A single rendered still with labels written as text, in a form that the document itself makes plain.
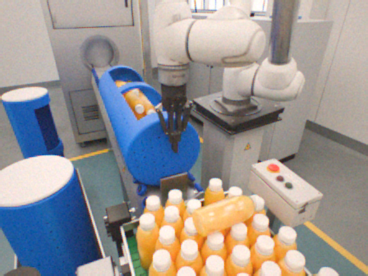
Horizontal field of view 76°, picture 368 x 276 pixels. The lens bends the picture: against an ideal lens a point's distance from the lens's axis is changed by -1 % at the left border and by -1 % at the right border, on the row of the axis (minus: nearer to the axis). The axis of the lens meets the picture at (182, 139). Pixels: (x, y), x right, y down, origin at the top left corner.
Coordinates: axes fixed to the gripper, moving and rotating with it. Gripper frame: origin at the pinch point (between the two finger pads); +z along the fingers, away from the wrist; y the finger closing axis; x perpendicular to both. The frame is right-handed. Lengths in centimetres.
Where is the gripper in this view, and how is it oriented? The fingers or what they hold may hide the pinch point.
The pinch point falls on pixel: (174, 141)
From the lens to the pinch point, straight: 80.7
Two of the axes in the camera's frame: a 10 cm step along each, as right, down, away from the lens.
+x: -3.9, -4.6, 8.0
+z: 0.0, 8.7, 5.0
